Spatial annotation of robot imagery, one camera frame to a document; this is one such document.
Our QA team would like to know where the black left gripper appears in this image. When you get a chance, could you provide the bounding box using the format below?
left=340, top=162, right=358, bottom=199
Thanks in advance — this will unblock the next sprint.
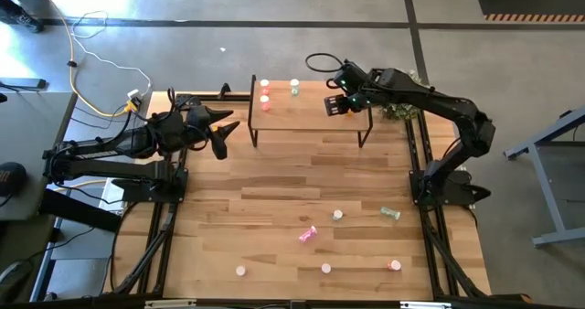
left=185, top=105, right=242, bottom=161

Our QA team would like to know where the green potted plant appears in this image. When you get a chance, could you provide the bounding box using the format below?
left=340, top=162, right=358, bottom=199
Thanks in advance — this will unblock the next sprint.
left=381, top=69, right=424, bottom=123

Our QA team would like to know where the white box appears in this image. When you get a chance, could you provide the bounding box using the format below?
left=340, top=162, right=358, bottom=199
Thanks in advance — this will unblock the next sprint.
left=101, top=180, right=125, bottom=212

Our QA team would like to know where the black desk beam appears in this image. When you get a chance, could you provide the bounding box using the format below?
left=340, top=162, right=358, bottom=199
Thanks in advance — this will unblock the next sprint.
left=38, top=187, right=124, bottom=233

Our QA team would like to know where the grey desk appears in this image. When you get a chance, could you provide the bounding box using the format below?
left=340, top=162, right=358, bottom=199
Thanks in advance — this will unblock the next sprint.
left=0, top=91, right=79, bottom=222

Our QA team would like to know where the black flat device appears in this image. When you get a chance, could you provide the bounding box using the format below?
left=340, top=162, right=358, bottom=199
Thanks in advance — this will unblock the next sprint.
left=0, top=76, right=48, bottom=91

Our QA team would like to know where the black round device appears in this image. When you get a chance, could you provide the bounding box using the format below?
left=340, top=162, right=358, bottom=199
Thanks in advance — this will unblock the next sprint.
left=0, top=161, right=28, bottom=198

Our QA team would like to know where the person's shoe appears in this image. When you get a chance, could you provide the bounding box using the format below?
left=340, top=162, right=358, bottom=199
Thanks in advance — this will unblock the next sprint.
left=0, top=0, right=46, bottom=34

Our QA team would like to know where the wooden shelf black metal frame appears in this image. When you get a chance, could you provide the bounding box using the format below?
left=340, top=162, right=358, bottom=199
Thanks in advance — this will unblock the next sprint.
left=247, top=74, right=375, bottom=149

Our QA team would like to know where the right wrist camera housing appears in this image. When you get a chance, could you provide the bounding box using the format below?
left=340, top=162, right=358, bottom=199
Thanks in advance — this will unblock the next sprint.
left=337, top=60, right=369, bottom=96

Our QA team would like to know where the black aluminium rig frame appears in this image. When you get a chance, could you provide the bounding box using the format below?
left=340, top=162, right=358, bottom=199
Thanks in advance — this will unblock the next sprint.
left=103, top=82, right=531, bottom=309

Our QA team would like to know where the black camera cable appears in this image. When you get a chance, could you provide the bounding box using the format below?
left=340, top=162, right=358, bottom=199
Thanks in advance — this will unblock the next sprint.
left=304, top=52, right=345, bottom=75

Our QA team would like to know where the white cable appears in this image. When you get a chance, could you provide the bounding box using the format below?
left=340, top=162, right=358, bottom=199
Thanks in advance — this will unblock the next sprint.
left=70, top=9, right=153, bottom=98

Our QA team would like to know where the yellow cable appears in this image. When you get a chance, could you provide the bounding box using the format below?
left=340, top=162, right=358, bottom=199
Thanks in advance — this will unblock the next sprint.
left=45, top=0, right=138, bottom=118

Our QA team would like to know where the blue-grey metal table frame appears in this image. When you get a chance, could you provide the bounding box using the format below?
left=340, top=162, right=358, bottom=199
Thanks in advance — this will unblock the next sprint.
left=504, top=105, right=585, bottom=249

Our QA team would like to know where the silver bracket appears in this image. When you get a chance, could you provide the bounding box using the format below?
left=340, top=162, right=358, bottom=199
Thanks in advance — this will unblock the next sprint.
left=399, top=301, right=453, bottom=309
left=144, top=299, right=197, bottom=309

